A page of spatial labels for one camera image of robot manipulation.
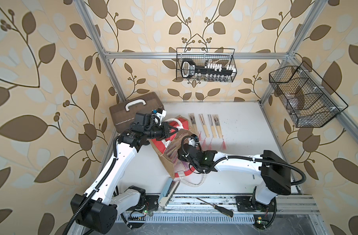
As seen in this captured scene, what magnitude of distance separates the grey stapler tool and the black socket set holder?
623 mm

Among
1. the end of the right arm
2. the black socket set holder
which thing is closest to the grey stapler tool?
the end of the right arm

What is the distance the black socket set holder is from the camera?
0.83 meters
